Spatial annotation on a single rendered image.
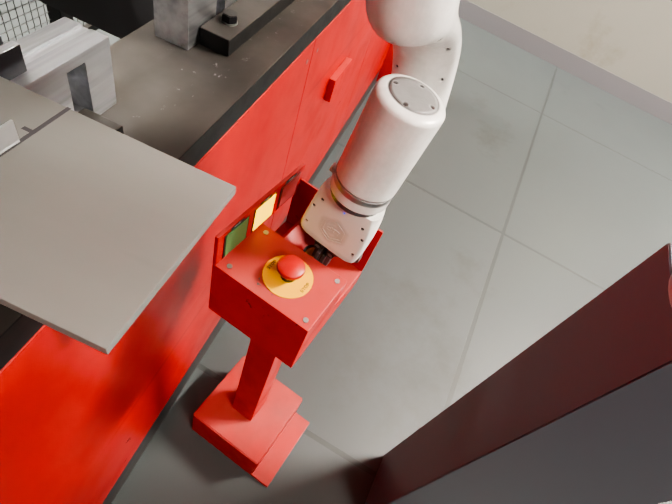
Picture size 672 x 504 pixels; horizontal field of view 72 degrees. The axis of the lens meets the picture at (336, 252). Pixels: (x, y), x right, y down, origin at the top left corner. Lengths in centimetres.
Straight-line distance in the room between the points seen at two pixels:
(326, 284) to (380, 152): 22
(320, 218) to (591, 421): 42
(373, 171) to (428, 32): 16
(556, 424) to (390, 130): 42
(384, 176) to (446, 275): 133
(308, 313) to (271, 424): 66
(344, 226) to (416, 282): 115
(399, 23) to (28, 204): 34
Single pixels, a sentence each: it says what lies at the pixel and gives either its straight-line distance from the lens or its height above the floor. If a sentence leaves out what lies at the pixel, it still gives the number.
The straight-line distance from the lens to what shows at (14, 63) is 59.
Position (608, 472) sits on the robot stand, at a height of 78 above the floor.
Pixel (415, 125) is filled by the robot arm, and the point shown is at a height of 105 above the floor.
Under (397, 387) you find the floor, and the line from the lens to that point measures 152.
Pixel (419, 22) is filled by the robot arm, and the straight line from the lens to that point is 46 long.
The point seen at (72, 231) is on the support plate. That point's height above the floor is 100.
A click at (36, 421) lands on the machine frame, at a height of 68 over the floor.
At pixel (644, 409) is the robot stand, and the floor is 92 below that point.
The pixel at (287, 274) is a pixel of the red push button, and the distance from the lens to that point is 61.
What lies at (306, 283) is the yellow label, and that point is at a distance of 64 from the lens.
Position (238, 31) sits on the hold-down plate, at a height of 90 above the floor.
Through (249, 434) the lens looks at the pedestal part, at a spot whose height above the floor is 12.
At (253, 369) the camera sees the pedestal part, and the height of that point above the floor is 40.
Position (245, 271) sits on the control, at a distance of 64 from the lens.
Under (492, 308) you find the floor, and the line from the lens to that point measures 186.
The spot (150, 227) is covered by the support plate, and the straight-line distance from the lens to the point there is 39.
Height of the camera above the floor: 131
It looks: 50 degrees down
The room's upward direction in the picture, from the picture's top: 24 degrees clockwise
